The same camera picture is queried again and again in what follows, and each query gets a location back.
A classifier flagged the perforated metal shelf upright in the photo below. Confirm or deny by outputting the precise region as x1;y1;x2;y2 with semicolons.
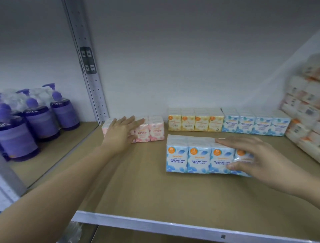
62;0;110;125

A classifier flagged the person's left forearm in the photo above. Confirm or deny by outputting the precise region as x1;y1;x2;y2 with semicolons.
0;144;118;243

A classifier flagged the yellow mini tissue multipack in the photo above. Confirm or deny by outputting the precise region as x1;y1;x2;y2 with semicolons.
167;108;225;132

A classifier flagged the clear plastic wrap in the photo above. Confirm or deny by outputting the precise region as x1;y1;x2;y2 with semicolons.
63;221;83;243

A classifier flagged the black shelf bracket clip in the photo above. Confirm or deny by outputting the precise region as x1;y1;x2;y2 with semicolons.
80;47;97;74

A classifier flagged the stack of orange-white tissue packets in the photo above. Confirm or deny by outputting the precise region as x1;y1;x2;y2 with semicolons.
278;53;320;164

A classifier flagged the person's left hand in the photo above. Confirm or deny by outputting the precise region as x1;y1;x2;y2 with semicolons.
101;116;146;155

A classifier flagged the metal shelf front rail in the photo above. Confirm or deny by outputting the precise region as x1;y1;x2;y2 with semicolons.
72;210;320;243

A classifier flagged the blue mini tissue multipack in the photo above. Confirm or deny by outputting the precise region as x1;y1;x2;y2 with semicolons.
221;108;292;137
165;134;255;178

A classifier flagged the pink mini tissue multipack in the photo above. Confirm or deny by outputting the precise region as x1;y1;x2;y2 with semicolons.
102;116;165;144

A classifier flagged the person's right hand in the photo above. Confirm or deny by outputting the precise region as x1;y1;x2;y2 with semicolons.
215;136;304;189

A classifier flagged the person's right forearm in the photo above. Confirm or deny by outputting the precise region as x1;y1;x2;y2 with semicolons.
287;156;320;210

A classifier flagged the purple pump soap bottle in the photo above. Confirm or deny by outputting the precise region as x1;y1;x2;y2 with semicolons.
0;88;31;118
42;83;81;131
23;97;61;141
0;103;41;162

